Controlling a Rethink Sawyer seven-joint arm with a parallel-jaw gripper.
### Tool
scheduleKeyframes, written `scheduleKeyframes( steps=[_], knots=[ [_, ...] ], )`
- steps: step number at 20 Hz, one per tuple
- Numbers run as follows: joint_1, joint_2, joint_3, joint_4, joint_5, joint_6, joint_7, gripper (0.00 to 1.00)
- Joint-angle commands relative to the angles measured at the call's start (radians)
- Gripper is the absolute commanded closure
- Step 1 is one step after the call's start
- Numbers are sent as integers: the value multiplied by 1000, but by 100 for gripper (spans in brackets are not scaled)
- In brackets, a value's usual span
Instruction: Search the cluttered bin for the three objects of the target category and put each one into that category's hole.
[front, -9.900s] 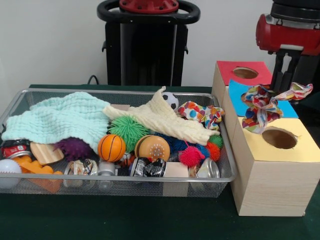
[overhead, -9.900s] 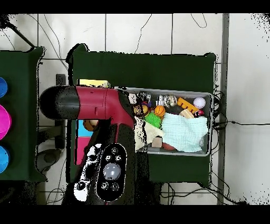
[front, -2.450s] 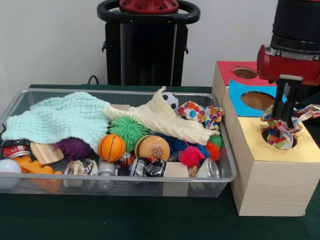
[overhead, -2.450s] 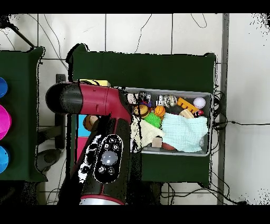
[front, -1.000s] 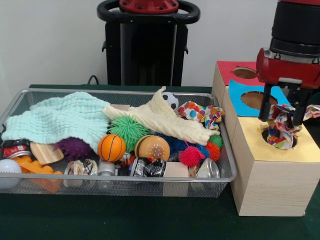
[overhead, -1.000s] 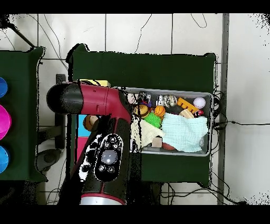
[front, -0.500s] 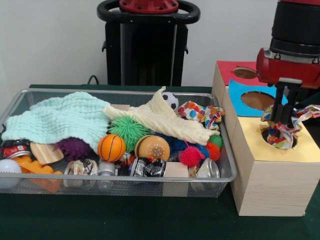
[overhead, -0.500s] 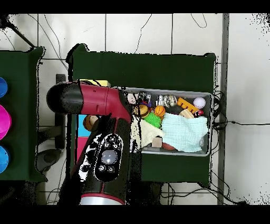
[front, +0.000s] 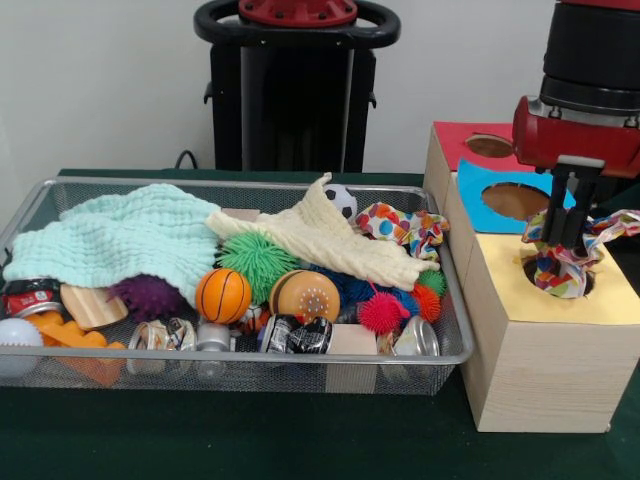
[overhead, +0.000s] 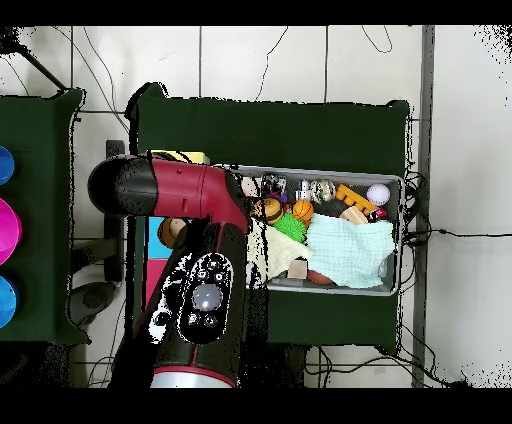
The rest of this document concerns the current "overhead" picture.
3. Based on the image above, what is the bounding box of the shallow mesh bin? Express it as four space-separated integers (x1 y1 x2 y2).
233 164 405 297

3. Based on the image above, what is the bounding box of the orange toy basketball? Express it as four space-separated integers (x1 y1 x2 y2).
290 198 316 222

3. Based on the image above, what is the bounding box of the black cable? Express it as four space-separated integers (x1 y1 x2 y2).
403 226 512 241

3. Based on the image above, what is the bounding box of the grey metal bar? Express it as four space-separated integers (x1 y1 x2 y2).
411 25 437 388

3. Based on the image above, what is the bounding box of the dark green tablecloth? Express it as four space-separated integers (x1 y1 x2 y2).
125 82 412 353
0 88 91 346

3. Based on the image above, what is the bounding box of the mint green waffle cloth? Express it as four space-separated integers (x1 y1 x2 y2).
305 212 397 289

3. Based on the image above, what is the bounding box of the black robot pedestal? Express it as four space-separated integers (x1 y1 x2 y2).
249 342 308 388

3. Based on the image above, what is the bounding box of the wooden box with three holes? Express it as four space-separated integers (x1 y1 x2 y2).
142 149 210 309

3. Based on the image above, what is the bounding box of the black tripod leg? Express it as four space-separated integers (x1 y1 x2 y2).
0 26 68 91

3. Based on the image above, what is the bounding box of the green spiky rubber ball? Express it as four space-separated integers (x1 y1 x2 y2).
273 211 309 244

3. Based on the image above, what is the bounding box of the pink plastic bowl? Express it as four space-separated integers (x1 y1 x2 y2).
0 197 23 266

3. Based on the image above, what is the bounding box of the blue plastic bowl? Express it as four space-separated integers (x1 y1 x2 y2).
0 145 16 186
0 275 19 329

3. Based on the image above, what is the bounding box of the cream waffle cloth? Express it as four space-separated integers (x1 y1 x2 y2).
249 223 313 286

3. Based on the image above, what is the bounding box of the hamburger toy ball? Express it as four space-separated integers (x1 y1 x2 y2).
253 197 284 225

